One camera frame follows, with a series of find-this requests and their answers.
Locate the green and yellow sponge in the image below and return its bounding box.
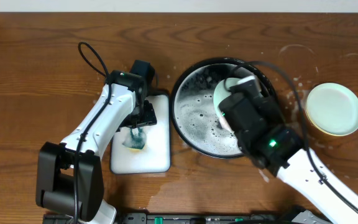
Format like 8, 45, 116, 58
122, 128, 147, 150

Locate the yellow plate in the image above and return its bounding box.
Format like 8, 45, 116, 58
306, 108, 355, 137

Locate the light green plate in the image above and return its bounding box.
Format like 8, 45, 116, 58
213, 80, 233, 133
305, 83, 358, 136

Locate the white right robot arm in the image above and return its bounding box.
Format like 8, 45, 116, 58
213, 91, 358, 223

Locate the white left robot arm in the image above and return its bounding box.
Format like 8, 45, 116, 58
35, 68, 157, 223

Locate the black rectangular soapy tray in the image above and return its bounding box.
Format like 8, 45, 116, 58
110, 93, 170, 174

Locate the round black metal tray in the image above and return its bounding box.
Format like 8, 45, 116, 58
170, 57, 278, 159

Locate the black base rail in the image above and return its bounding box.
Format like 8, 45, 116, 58
114, 212, 292, 224

